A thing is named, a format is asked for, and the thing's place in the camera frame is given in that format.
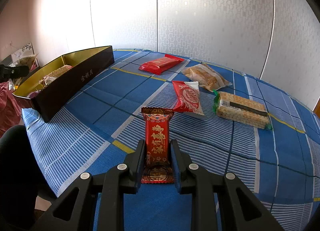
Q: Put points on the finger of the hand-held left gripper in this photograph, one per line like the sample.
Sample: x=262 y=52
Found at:
x=15 y=71

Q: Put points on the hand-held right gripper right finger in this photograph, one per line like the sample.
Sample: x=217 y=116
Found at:
x=175 y=164

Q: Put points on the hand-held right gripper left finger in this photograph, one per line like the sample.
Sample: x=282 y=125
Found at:
x=141 y=162

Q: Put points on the white and brown snack packet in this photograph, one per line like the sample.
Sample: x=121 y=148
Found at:
x=26 y=60

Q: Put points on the purple snack packet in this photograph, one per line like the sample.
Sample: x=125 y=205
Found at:
x=34 y=93

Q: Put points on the red gold-printed snack packet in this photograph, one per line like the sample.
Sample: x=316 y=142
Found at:
x=157 y=131

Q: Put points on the long brown snack packet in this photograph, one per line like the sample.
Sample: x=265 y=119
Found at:
x=58 y=71

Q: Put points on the gold-lined dark tin box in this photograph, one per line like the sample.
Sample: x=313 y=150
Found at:
x=75 y=78

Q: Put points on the red and white snack packet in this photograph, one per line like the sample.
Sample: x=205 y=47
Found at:
x=187 y=98

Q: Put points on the black-striped cracker packet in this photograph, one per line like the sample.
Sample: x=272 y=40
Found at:
x=240 y=114

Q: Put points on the clear packet of tan biscuits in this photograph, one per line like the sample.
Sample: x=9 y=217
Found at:
x=205 y=76

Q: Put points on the wide plain red snack packet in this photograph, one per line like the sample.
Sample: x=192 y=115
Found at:
x=161 y=64

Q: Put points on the floral picture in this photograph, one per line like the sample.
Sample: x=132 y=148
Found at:
x=26 y=47

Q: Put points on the red crinkled cloth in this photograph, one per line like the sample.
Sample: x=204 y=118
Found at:
x=7 y=111

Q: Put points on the blue plaid tablecloth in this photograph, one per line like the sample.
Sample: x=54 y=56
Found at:
x=225 y=151

